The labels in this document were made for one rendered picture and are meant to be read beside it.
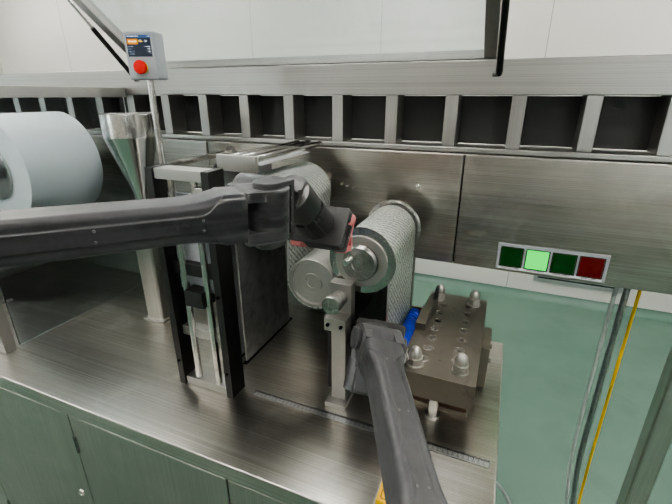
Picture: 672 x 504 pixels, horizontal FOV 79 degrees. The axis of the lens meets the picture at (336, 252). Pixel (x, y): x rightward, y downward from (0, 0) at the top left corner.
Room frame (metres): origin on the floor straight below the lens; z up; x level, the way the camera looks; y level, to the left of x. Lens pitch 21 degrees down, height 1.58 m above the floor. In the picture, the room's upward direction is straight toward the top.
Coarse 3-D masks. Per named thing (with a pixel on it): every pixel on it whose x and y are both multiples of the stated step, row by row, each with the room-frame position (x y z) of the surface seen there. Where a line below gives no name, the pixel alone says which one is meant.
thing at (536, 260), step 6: (528, 252) 0.96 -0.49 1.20; (534, 252) 0.96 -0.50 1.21; (540, 252) 0.95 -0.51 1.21; (546, 252) 0.95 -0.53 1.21; (528, 258) 0.96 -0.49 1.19; (534, 258) 0.96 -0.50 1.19; (540, 258) 0.95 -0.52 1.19; (546, 258) 0.95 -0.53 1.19; (528, 264) 0.96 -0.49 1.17; (534, 264) 0.95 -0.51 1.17; (540, 264) 0.95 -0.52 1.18; (546, 264) 0.94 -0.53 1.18
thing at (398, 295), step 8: (408, 264) 0.94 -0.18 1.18; (400, 272) 0.86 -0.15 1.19; (408, 272) 0.94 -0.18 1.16; (400, 280) 0.87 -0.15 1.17; (408, 280) 0.95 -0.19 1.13; (392, 288) 0.80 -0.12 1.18; (400, 288) 0.87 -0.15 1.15; (408, 288) 0.96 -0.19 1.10; (392, 296) 0.80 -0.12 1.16; (400, 296) 0.87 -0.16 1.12; (408, 296) 0.96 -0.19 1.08; (392, 304) 0.80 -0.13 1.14; (400, 304) 0.88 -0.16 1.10; (408, 304) 0.97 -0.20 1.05; (392, 312) 0.81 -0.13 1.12; (400, 312) 0.89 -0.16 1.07; (392, 320) 0.81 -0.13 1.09; (400, 320) 0.89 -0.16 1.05
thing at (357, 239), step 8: (352, 240) 0.80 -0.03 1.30; (360, 240) 0.79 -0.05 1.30; (368, 240) 0.78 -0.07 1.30; (376, 248) 0.78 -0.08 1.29; (336, 256) 0.81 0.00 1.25; (384, 256) 0.77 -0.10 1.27; (336, 264) 0.81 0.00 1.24; (384, 264) 0.77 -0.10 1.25; (344, 272) 0.80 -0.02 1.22; (376, 272) 0.77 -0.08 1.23; (384, 272) 0.77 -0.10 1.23; (368, 280) 0.78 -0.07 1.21; (376, 280) 0.77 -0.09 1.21
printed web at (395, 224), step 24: (288, 168) 1.00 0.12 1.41; (312, 168) 1.06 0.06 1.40; (384, 216) 0.91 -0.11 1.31; (408, 216) 0.98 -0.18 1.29; (288, 240) 0.87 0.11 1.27; (408, 240) 0.92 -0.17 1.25; (240, 264) 0.93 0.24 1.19; (264, 264) 1.03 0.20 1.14; (288, 264) 0.87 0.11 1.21; (240, 288) 0.92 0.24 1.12; (264, 288) 1.02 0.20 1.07; (264, 312) 1.01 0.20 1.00; (288, 312) 1.14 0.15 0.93; (264, 336) 1.00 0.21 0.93
